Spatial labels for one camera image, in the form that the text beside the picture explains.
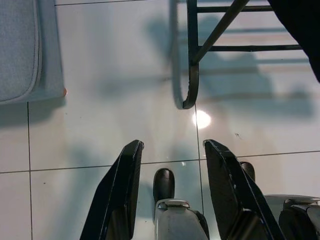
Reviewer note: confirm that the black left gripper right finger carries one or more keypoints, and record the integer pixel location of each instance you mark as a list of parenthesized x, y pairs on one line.
[(225, 195)]

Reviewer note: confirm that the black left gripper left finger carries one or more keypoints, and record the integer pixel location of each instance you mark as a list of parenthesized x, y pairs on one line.
[(112, 200)]

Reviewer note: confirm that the silver black robot left leg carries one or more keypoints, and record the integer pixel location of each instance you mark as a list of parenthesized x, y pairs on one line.
[(175, 220)]

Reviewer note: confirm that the black metal clothes rack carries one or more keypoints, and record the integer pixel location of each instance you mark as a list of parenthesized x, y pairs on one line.
[(192, 75)]

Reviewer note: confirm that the grey upholstered ottoman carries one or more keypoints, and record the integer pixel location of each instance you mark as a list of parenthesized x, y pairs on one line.
[(17, 50)]

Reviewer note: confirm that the black t-shirt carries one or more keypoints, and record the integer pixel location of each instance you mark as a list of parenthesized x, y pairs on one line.
[(300, 25)]

